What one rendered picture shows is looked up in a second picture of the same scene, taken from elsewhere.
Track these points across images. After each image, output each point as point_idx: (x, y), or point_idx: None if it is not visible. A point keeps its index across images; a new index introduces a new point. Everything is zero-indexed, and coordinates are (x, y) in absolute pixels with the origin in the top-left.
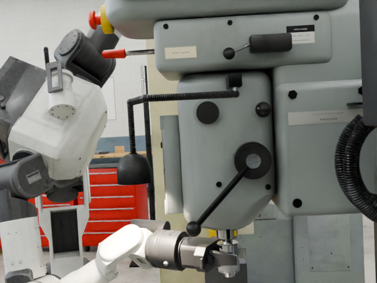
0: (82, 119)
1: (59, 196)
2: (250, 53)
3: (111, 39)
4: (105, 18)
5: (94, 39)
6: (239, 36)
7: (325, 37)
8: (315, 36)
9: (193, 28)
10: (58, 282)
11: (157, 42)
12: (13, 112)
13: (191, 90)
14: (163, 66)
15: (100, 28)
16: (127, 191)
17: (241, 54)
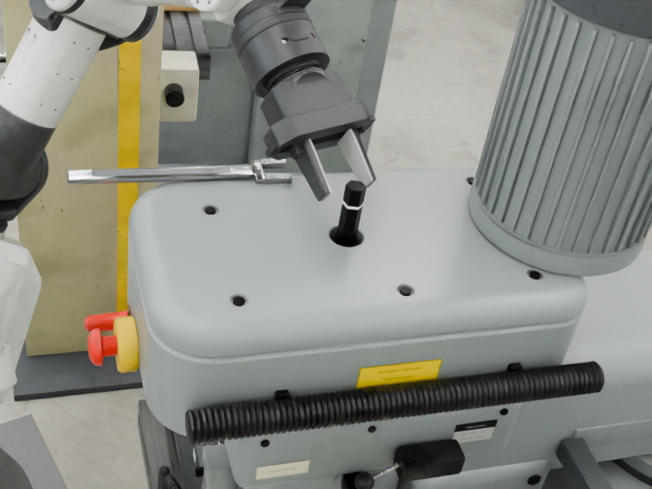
0: (6, 342)
1: None
2: (392, 459)
3: (46, 140)
4: (130, 366)
5: (9, 148)
6: (381, 442)
7: (506, 431)
8: (494, 431)
9: (309, 440)
10: None
11: (245, 460)
12: None
13: (282, 485)
14: (249, 486)
15: (22, 126)
16: None
17: (377, 461)
